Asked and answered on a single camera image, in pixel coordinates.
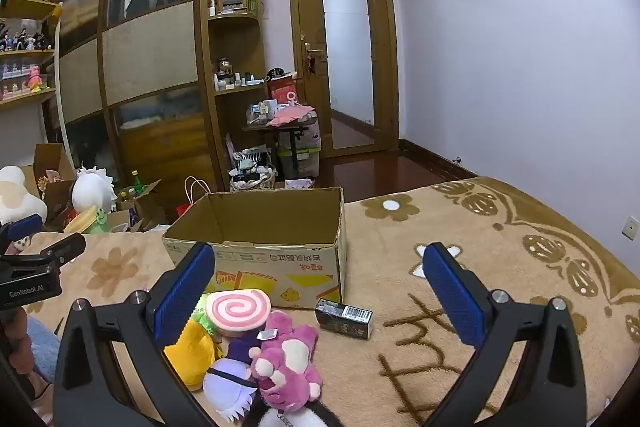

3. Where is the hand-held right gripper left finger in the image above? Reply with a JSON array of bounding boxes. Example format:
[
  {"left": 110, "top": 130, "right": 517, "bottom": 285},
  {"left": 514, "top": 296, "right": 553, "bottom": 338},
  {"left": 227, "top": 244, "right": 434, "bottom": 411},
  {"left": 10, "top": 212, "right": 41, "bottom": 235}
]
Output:
[{"left": 52, "top": 242, "right": 236, "bottom": 427}]

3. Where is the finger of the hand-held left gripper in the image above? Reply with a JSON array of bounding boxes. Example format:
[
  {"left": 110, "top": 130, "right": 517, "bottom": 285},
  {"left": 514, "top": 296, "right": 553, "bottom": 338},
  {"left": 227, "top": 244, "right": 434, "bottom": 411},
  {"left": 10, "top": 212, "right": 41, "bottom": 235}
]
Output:
[
  {"left": 0, "top": 213, "right": 44, "bottom": 254},
  {"left": 40, "top": 233, "right": 87, "bottom": 269}
]

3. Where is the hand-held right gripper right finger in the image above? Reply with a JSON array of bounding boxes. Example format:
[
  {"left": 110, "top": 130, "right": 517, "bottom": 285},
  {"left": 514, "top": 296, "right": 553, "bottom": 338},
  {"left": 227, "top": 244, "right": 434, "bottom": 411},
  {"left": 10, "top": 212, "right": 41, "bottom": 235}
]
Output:
[{"left": 421, "top": 242, "right": 590, "bottom": 427}]

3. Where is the pink swirl plush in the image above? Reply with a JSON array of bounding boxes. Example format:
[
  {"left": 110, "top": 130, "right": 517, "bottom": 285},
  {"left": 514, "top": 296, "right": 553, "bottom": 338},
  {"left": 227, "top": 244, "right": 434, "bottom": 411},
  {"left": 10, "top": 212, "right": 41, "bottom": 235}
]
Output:
[{"left": 205, "top": 289, "right": 272, "bottom": 338}]

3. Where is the yellow white fluffy plush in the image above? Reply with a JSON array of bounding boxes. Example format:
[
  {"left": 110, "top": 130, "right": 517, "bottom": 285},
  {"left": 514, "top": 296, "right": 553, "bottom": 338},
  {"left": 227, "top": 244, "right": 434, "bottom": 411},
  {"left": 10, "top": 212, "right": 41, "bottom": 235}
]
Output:
[{"left": 164, "top": 304, "right": 224, "bottom": 390}]

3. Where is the purple plush doll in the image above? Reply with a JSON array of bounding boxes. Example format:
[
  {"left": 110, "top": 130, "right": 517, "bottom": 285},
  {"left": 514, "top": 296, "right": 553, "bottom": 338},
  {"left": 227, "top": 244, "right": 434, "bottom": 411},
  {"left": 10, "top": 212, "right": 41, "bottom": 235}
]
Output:
[{"left": 202, "top": 332, "right": 264, "bottom": 423}]

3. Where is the pink bear plush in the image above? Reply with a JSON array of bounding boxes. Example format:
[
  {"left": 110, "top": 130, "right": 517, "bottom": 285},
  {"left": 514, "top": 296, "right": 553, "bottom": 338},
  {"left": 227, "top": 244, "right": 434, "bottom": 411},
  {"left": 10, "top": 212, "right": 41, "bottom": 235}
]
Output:
[{"left": 250, "top": 311, "right": 323, "bottom": 409}]

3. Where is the person's left hand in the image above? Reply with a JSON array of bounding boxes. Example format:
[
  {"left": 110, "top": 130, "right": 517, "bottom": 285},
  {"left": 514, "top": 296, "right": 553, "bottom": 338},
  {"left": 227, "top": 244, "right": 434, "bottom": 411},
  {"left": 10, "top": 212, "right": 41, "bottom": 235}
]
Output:
[{"left": 4, "top": 307, "right": 29, "bottom": 360}]

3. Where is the cream white plush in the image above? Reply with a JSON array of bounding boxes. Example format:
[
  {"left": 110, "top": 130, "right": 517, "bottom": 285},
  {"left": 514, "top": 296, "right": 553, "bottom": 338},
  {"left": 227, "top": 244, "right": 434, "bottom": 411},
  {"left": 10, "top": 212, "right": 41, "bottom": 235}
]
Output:
[{"left": 0, "top": 166, "right": 48, "bottom": 226}]

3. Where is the green frog plush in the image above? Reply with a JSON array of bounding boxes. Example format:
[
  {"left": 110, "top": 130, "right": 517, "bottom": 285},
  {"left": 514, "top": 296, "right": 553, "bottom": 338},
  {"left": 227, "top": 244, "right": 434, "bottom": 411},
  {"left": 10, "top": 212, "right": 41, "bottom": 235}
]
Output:
[{"left": 64, "top": 205, "right": 110, "bottom": 235}]

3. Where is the white haired plush doll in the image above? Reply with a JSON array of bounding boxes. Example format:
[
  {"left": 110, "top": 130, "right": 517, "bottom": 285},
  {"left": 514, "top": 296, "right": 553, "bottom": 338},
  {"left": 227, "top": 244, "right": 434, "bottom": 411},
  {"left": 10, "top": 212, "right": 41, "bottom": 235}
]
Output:
[{"left": 71, "top": 166, "right": 118, "bottom": 214}]

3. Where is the person's jeans leg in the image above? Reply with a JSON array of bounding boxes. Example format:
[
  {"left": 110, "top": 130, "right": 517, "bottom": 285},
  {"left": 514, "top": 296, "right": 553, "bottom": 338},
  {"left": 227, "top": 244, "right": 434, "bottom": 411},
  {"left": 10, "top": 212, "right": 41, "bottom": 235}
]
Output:
[{"left": 25, "top": 314, "right": 63, "bottom": 383}]

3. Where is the tall brown cardboard box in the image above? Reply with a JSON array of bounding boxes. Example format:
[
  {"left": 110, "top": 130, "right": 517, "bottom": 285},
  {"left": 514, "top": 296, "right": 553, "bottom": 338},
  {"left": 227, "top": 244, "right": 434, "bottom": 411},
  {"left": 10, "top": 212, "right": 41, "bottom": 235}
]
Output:
[{"left": 20, "top": 143, "right": 77, "bottom": 208}]

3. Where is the red paper bag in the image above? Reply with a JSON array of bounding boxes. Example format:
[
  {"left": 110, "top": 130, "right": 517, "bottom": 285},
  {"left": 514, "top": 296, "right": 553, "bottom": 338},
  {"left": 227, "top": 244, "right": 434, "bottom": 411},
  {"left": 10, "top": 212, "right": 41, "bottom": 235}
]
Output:
[{"left": 175, "top": 176, "right": 213, "bottom": 220}]

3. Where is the cardboard box with bottles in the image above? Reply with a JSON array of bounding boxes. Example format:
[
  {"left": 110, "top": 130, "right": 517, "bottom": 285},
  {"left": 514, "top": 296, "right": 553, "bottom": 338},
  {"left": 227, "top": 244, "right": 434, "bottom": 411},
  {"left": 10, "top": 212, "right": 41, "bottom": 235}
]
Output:
[{"left": 115, "top": 179, "right": 167, "bottom": 233}]

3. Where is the small black box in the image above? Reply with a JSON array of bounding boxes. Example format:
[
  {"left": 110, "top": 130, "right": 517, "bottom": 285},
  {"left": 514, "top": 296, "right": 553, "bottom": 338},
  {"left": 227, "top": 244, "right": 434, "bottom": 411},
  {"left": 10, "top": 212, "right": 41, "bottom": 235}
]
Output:
[{"left": 315, "top": 298, "right": 374, "bottom": 339}]

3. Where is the woven basket with clutter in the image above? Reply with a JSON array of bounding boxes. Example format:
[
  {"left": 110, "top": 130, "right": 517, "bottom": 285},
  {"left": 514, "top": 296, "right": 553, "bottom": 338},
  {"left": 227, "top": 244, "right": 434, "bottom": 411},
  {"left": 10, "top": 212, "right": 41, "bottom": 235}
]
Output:
[{"left": 229, "top": 147, "right": 278, "bottom": 192}]

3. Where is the white curved pole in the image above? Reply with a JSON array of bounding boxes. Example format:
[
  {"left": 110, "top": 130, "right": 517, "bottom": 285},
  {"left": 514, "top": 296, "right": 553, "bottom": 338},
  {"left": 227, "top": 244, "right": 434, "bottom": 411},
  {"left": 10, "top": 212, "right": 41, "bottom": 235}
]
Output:
[{"left": 52, "top": 2, "right": 74, "bottom": 148}]

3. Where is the black white plush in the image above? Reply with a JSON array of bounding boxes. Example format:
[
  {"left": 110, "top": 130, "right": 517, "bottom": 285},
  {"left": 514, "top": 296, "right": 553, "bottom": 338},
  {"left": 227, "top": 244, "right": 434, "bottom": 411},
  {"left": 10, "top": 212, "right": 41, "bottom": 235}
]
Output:
[{"left": 245, "top": 399, "right": 346, "bottom": 427}]

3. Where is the white plastic storage box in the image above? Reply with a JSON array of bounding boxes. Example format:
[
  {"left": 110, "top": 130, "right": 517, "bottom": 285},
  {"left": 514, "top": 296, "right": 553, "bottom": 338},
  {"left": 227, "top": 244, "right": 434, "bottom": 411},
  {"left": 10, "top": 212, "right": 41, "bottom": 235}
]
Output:
[{"left": 277, "top": 122, "right": 322, "bottom": 178}]

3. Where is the small folding table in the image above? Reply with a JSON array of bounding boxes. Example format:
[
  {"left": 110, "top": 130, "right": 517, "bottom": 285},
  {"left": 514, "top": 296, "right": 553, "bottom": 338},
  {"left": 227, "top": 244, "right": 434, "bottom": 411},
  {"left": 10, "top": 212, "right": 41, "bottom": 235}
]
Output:
[{"left": 242, "top": 117, "right": 321, "bottom": 188}]

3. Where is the pink cloth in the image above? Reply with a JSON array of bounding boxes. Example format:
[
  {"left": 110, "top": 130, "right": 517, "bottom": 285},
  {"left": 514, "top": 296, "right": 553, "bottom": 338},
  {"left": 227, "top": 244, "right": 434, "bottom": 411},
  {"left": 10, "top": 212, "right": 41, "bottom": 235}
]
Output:
[{"left": 267, "top": 104, "right": 316, "bottom": 128}]

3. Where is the wooden wardrobe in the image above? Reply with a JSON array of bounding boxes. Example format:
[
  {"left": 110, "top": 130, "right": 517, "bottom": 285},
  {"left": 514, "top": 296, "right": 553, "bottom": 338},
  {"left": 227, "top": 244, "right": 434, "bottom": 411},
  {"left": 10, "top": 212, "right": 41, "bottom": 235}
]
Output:
[{"left": 45, "top": 0, "right": 226, "bottom": 208}]

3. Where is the red box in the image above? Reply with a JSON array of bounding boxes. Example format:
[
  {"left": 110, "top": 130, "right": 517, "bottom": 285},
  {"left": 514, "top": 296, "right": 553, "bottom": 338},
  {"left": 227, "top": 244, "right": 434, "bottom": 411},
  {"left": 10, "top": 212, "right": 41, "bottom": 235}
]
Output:
[{"left": 267, "top": 76, "right": 302, "bottom": 106}]

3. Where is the wooden corner shelf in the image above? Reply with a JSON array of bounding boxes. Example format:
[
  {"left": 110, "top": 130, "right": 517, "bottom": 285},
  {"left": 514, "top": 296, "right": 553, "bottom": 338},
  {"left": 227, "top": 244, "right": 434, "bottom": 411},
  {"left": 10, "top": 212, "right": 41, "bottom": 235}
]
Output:
[{"left": 207, "top": 0, "right": 267, "bottom": 96}]

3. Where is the wooden door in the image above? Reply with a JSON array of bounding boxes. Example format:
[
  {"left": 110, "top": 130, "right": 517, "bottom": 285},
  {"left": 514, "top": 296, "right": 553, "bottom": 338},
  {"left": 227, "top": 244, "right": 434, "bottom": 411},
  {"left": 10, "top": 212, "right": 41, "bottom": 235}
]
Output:
[{"left": 287, "top": 0, "right": 401, "bottom": 158}]

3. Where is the wooden wall shelf with figurines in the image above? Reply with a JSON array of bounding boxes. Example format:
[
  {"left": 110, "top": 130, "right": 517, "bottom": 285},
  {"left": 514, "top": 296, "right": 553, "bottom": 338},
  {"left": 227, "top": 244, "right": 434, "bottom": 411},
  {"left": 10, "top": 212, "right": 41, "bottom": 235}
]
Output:
[{"left": 0, "top": 0, "right": 63, "bottom": 108}]

